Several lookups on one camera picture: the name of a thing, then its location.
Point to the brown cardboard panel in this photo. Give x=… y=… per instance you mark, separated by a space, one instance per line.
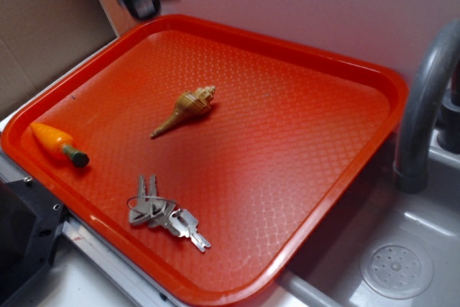
x=43 y=39

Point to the tan spiral seashell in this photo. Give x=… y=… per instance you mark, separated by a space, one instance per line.
x=189 y=104

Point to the orange plastic serving tray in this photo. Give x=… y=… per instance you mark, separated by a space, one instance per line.
x=290 y=127

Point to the orange toy carrot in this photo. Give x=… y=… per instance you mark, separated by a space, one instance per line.
x=59 y=144

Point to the grey curved faucet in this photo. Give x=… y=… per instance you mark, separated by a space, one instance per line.
x=434 y=96

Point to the grey toy sink basin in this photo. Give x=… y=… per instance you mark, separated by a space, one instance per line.
x=325 y=271

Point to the round grey sink drain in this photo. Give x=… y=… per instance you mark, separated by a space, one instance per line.
x=396 y=268

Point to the silver key bunch with ring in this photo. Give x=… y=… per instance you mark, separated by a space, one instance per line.
x=151 y=210

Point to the black metal bracket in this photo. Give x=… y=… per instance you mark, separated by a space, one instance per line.
x=31 y=219

